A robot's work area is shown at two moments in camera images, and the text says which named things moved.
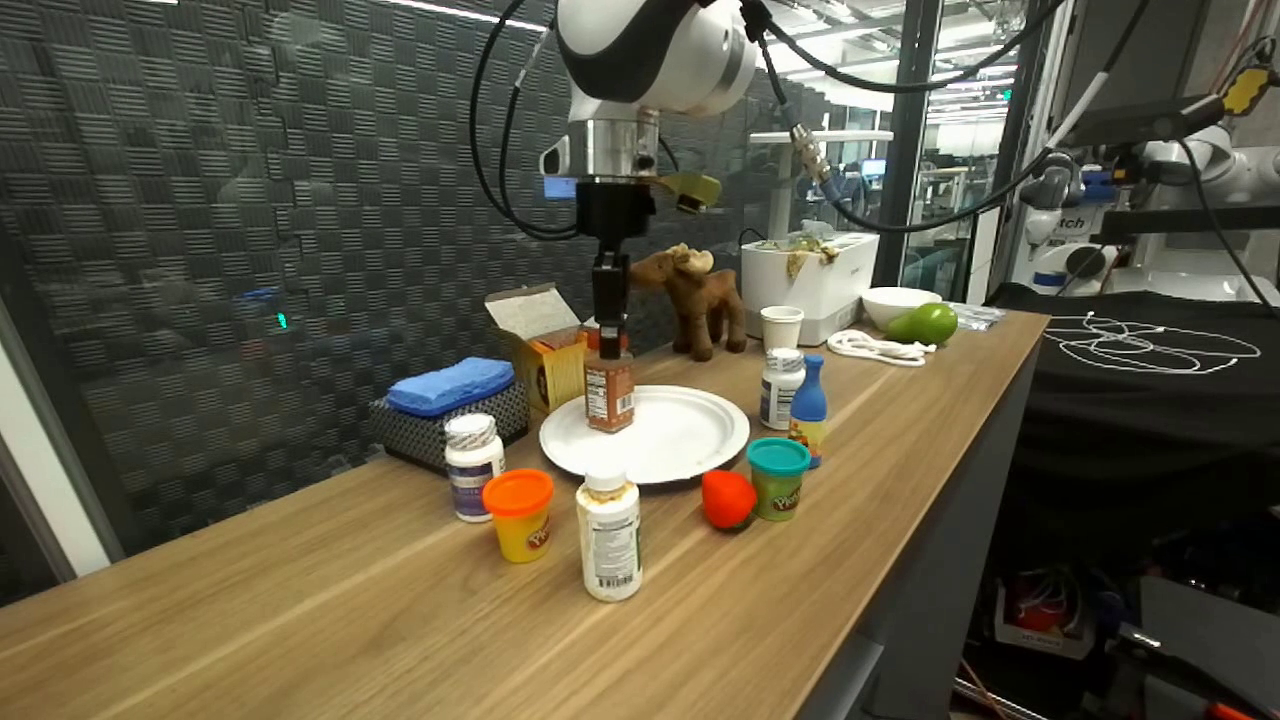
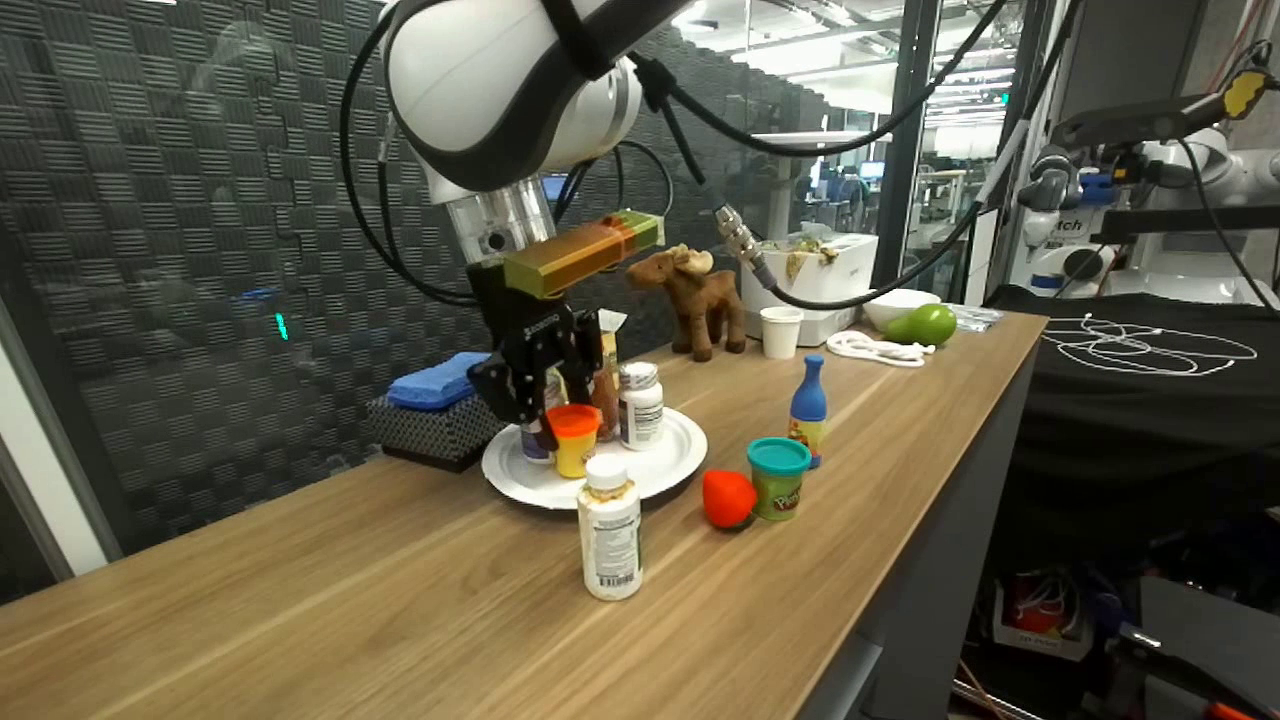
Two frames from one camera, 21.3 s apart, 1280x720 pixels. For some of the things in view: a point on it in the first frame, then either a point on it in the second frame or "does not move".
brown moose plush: (701, 299) does not move
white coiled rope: (888, 349) does not move
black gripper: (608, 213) to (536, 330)
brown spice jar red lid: (608, 385) does not move
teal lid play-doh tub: (776, 465) does not move
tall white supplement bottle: (608, 538) does not move
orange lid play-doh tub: (523, 501) to (574, 437)
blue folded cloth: (447, 389) does not move
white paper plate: (675, 432) to (655, 468)
